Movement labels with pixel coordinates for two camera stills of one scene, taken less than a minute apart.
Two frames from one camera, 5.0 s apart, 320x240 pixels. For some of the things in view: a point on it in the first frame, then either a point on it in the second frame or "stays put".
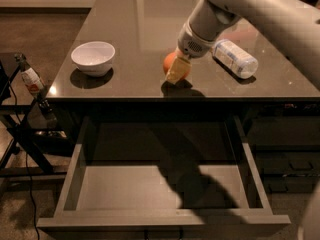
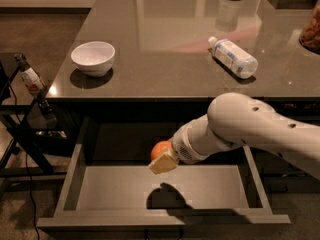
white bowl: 93,58 stays put
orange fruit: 168,61 to 159,147
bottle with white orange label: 35,85 stays put
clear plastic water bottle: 238,60 stays put
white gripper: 194,44 to 181,144
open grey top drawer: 165,173 stays put
